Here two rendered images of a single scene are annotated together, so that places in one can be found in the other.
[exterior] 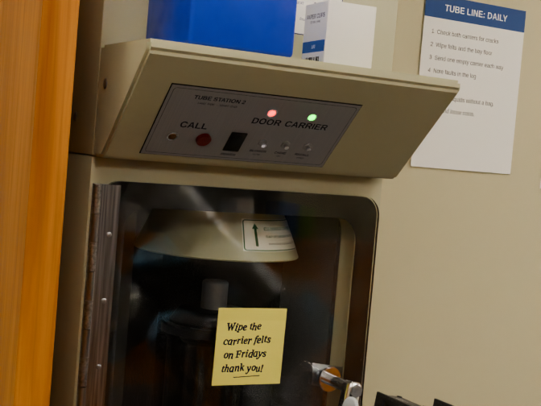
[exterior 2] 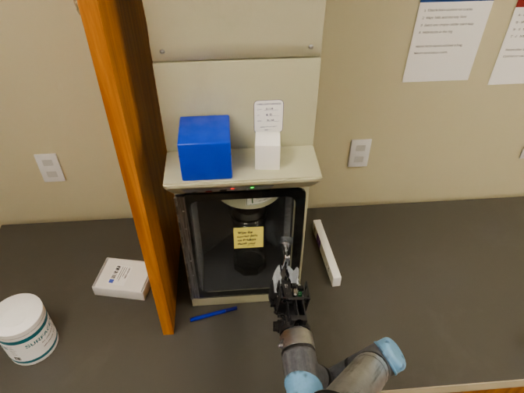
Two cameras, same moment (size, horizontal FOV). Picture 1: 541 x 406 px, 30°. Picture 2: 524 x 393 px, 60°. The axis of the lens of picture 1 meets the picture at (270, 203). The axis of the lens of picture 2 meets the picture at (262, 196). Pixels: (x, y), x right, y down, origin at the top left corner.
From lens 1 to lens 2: 0.79 m
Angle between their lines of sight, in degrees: 44
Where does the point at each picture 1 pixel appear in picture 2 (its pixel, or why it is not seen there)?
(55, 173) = (143, 219)
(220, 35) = (196, 177)
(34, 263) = (143, 242)
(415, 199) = (403, 97)
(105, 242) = (182, 214)
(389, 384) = (380, 171)
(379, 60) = (306, 136)
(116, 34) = (172, 146)
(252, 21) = (210, 170)
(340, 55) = (263, 165)
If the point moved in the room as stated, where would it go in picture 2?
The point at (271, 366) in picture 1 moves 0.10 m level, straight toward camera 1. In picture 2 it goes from (259, 242) to (241, 270)
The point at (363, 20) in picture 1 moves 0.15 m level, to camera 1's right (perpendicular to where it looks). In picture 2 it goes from (274, 151) to (346, 171)
